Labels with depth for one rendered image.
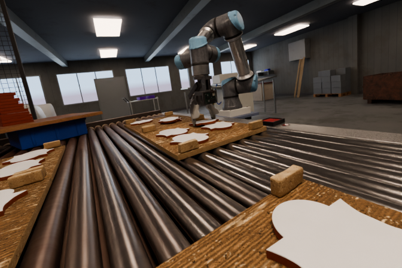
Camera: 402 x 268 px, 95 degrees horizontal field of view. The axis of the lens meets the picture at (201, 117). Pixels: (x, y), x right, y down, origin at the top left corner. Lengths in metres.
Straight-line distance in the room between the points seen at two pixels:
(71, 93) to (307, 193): 10.06
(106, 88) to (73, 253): 9.79
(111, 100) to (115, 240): 9.77
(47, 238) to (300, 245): 0.33
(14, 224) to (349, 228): 0.45
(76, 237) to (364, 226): 0.35
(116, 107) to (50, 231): 9.69
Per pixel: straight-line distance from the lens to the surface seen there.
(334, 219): 0.26
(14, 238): 0.39
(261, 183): 0.38
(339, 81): 9.19
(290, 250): 0.22
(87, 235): 0.35
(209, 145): 0.54
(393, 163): 0.50
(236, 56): 1.26
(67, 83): 10.21
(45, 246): 0.37
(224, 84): 1.38
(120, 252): 0.30
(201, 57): 0.77
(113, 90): 10.04
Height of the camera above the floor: 1.10
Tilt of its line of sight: 9 degrees down
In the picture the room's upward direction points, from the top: 8 degrees counter-clockwise
